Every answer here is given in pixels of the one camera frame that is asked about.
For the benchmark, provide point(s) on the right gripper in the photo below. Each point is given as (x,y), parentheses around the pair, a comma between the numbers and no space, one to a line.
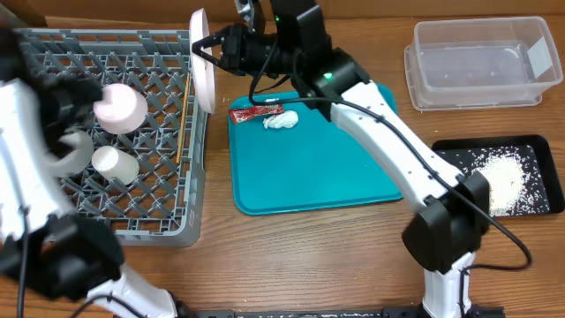
(234,49)

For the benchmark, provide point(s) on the large white plate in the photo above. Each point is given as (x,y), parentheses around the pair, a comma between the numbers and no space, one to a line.
(203,71)

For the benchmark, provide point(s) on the wooden chopstick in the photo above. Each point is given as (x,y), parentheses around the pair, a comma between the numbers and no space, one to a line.
(181,132)

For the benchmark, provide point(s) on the small pink-white bowl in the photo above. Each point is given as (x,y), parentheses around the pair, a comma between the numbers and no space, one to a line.
(122,109)

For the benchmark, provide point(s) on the white cup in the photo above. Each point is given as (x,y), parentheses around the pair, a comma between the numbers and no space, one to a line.
(114,163)

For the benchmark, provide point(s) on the grey bowl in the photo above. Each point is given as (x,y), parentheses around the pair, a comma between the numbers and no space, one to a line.
(76,159)

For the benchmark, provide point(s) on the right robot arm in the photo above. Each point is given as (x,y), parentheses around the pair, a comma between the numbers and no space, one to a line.
(450,210)

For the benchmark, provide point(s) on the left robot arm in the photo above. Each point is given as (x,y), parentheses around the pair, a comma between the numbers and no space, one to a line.
(46,247)

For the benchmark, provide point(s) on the red snack wrapper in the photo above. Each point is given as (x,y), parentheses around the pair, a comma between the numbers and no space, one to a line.
(242,115)

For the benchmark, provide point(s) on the crumpled white tissue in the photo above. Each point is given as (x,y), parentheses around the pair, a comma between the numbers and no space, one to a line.
(286,119)

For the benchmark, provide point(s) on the grey plastic dish rack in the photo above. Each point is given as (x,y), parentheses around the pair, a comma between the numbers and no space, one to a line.
(163,205)

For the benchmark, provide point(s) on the teal plastic tray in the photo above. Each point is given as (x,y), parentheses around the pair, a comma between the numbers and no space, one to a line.
(313,165)

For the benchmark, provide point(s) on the clear plastic bin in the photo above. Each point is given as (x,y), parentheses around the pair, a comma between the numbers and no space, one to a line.
(470,64)

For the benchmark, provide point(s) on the pile of white rice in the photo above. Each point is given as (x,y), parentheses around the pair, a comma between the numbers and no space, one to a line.
(513,174)

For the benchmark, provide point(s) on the black plastic tray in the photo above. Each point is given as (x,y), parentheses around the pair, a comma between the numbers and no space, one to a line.
(542,152)

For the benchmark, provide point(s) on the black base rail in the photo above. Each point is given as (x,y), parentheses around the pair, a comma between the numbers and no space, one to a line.
(389,312)

